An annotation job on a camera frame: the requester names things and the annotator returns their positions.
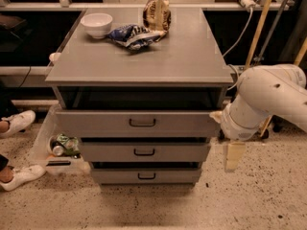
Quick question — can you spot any lower white sneaker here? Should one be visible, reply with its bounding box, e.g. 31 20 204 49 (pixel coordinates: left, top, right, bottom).
0 165 46 192

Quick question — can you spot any grey drawer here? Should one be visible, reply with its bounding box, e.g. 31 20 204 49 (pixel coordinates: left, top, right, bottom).
91 169 201 184
79 142 210 162
56 110 220 138

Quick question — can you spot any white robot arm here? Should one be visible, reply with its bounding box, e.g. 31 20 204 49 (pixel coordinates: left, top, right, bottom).
209 64 307 172

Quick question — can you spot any blue chip bag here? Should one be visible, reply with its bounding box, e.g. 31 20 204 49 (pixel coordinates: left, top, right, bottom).
107 24 164 51

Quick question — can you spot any clear plastic bin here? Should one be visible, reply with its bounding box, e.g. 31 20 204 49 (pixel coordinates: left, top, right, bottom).
30 104 90 175

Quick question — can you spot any white cup behind cabinet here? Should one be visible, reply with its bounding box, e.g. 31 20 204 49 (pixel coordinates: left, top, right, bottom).
49 53 60 64

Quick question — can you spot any upper white sneaker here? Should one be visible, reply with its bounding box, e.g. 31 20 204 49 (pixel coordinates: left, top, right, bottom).
0 110 35 138

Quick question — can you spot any grey bottom drawer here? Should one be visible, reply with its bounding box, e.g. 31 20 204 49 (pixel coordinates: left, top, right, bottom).
91 169 201 184

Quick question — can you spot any black top drawer handle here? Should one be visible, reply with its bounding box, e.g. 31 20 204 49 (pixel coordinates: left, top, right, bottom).
129 119 156 127

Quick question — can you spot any grey middle drawer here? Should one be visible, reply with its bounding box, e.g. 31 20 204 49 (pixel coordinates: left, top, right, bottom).
79 142 210 162

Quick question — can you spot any white ceramic bowl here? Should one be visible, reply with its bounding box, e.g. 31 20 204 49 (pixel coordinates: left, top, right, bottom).
81 12 113 38

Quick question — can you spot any white cable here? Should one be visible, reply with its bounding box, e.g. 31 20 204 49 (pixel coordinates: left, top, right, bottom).
222 6 255 92

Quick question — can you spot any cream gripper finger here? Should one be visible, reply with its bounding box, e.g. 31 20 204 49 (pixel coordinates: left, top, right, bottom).
209 110 223 124

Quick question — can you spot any brown gold snack bag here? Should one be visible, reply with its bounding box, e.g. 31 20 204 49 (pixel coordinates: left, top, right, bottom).
143 0 171 37

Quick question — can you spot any white sneaker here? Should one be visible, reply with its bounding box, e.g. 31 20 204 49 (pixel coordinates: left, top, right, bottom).
0 110 35 138
0 165 46 192

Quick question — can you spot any wooden ladder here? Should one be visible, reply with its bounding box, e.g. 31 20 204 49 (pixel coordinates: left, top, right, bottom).
244 0 307 139

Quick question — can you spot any grey drawer cabinet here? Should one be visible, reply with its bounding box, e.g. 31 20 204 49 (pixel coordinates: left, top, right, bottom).
46 8 233 171

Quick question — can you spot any grey top drawer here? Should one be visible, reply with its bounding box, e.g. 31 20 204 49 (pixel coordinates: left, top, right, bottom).
56 110 220 138

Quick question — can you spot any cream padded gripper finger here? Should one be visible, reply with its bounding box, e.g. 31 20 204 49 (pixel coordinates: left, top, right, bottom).
224 141 246 173

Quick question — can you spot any crushed drink can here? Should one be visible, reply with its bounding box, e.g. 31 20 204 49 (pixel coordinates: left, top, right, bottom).
52 145 64 157

